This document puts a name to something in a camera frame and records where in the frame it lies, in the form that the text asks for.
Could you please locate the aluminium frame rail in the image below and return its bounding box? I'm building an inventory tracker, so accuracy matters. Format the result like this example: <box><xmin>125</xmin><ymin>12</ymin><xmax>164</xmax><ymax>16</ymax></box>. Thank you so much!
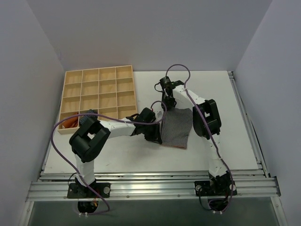
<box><xmin>24</xmin><ymin>70</ymin><xmax>282</xmax><ymax>226</ymax></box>

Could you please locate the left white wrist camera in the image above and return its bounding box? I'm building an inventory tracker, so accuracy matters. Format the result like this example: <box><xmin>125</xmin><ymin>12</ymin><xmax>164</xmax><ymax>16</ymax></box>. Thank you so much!
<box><xmin>156</xmin><ymin>111</ymin><xmax>163</xmax><ymax>119</ymax></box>

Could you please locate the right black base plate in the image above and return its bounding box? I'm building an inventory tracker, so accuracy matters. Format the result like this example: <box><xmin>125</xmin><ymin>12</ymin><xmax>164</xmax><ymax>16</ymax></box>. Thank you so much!
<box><xmin>194</xmin><ymin>180</ymin><xmax>238</xmax><ymax>197</ymax></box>

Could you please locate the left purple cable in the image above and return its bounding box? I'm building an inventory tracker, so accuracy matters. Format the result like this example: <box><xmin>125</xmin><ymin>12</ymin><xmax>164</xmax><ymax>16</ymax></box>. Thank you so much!
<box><xmin>50</xmin><ymin>100</ymin><xmax>168</xmax><ymax>215</ymax></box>

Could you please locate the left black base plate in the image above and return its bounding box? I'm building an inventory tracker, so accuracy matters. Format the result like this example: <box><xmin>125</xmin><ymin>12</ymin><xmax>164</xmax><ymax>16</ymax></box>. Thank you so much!
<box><xmin>67</xmin><ymin>182</ymin><xmax>111</xmax><ymax>199</ymax></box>

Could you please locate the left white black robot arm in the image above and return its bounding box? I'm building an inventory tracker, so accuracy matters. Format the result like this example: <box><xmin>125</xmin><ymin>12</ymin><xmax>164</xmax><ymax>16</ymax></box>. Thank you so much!
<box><xmin>69</xmin><ymin>108</ymin><xmax>162</xmax><ymax>197</ymax></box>

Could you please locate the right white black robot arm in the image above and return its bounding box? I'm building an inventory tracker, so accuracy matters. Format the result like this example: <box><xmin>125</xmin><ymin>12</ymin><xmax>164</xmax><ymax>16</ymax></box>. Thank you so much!
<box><xmin>159</xmin><ymin>76</ymin><xmax>234</xmax><ymax>194</ymax></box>

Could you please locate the rolled dark striped cloth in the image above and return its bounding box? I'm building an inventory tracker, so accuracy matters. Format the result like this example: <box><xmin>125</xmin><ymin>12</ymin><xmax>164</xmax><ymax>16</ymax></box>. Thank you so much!
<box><xmin>79</xmin><ymin>109</ymin><xmax>98</xmax><ymax>125</ymax></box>

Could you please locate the wooden compartment tray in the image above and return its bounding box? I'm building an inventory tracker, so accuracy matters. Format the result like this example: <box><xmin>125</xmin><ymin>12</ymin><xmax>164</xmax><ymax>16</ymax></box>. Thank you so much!
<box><xmin>57</xmin><ymin>65</ymin><xmax>137</xmax><ymax>134</ymax></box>

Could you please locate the striped grey underwear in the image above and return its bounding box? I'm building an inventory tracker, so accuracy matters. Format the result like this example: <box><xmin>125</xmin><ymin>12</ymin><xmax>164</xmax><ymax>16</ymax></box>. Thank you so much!
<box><xmin>160</xmin><ymin>108</ymin><xmax>193</xmax><ymax>149</ymax></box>

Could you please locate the rolled orange cloth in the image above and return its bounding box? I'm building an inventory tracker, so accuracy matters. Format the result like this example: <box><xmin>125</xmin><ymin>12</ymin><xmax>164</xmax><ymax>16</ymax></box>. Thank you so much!
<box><xmin>61</xmin><ymin>116</ymin><xmax>79</xmax><ymax>129</ymax></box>

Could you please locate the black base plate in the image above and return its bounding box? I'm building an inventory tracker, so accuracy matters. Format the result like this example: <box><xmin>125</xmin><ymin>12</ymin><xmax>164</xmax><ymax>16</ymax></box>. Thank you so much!
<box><xmin>194</xmin><ymin>180</ymin><xmax>238</xmax><ymax>197</ymax></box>
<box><xmin>67</xmin><ymin>182</ymin><xmax>111</xmax><ymax>199</ymax></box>

